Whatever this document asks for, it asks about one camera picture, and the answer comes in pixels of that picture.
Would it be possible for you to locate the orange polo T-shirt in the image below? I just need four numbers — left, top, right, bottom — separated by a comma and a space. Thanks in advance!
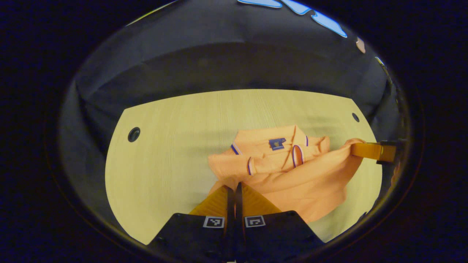
208, 125, 366, 224

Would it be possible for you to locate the black backdrop cloth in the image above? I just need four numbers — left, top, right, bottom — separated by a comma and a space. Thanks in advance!
58, 0, 410, 220

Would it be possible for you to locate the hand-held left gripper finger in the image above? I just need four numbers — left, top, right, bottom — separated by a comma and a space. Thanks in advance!
148, 183, 235, 263
235, 182, 325, 263

